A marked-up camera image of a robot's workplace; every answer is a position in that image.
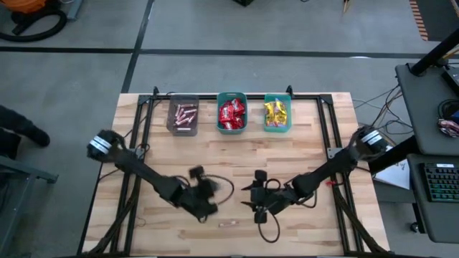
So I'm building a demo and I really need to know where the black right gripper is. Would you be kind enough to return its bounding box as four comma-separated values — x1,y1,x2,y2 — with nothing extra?
240,171,298,224

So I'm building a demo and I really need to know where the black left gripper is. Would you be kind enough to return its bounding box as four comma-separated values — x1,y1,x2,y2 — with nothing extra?
168,165,220,224

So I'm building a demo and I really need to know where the grey translucent plastic bin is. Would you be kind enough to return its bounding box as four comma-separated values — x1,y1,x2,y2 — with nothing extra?
166,94,200,137

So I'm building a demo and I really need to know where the dark teal plastic bin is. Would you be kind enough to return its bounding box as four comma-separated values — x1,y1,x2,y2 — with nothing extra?
217,92,248,135

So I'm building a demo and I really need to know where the light teal plastic bin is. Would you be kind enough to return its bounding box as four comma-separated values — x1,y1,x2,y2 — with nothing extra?
264,93,293,133

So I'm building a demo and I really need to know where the white paper sheet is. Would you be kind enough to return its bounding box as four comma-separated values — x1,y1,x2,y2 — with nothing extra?
372,159,411,191

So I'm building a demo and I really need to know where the person's shoe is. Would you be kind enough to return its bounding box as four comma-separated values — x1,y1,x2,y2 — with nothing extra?
22,123,51,148

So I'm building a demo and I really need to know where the grey desk top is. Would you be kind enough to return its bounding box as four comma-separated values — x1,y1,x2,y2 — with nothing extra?
395,62,459,157
407,153,459,244

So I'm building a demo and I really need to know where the grey metal cart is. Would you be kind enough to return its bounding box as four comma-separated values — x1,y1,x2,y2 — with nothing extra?
0,153,59,258

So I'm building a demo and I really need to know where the backlit black keyboard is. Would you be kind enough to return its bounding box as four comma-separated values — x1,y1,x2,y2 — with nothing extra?
422,163,459,204

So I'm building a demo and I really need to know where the pink patterned pouch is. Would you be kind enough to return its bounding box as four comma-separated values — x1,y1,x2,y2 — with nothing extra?
437,118,459,139

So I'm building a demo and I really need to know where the person's leg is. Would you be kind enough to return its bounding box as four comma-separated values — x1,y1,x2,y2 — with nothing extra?
0,104,35,161

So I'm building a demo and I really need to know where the black laptop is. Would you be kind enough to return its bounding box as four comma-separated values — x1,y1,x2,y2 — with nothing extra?
440,66,459,96

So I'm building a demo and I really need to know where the black slanted pole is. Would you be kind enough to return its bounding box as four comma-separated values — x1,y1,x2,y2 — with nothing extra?
408,28,459,77

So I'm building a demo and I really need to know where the dark floor mat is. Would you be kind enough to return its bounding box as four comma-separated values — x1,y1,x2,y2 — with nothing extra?
415,0,459,42

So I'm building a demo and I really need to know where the orange vacuum cleaner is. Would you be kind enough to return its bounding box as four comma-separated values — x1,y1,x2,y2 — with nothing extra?
10,0,47,14

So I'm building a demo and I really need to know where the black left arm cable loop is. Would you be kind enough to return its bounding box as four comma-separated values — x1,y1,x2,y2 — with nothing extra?
206,174,235,207

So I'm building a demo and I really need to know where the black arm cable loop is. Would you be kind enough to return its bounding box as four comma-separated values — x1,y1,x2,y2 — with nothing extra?
206,174,235,207
257,209,281,244

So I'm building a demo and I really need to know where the black right arm cable loop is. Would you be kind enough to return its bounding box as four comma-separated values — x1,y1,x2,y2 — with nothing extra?
257,209,281,244

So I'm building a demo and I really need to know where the black aluminium table frame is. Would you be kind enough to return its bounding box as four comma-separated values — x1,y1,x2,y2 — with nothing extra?
77,85,388,258

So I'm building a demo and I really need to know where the black coiled cable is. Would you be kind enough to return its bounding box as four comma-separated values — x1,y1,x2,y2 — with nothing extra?
437,99,459,121

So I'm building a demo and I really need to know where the black vacuum hose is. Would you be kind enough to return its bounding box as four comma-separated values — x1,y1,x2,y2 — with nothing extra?
0,6,68,43

